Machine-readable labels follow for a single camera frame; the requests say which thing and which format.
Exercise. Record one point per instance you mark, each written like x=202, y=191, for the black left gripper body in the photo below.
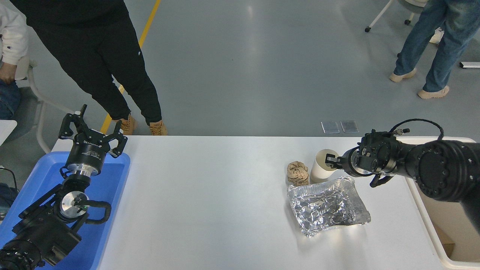
x=88, y=150

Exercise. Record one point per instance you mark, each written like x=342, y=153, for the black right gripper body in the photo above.
x=350, y=161

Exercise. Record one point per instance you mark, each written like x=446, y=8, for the white paper cup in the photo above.
x=318, y=172

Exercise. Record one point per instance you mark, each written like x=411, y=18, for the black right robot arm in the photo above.
x=438, y=168

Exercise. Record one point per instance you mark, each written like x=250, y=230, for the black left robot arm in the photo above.
x=45, y=228

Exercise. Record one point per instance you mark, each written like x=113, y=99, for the seated person's hand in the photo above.
x=7, y=73

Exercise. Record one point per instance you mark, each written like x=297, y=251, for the white tube chair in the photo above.
x=39, y=123

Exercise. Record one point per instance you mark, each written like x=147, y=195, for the clear floor plate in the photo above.
x=330, y=127
x=349, y=126

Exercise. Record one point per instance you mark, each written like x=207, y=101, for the crumpled tan paper ball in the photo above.
x=298, y=173

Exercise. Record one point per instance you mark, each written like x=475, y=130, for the crinkled foil tray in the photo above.
x=326, y=208

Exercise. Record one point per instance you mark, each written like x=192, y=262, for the blue plastic tray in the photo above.
x=108, y=187

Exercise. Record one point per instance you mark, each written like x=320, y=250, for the white side table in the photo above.
x=5, y=129

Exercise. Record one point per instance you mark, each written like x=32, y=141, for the standing person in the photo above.
x=93, y=45

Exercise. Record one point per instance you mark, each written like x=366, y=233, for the dark blue bag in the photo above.
x=7, y=197

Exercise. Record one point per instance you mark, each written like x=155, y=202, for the seated person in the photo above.
x=13, y=37

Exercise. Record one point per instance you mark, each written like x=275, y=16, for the large pale bin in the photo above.
x=450, y=232

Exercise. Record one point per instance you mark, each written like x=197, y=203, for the brown cardboard piece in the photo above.
x=446, y=243

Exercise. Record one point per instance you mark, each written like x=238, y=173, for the white wheeled chair base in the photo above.
x=378, y=17

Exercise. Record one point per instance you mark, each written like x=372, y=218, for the white floor bar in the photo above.
x=470, y=65

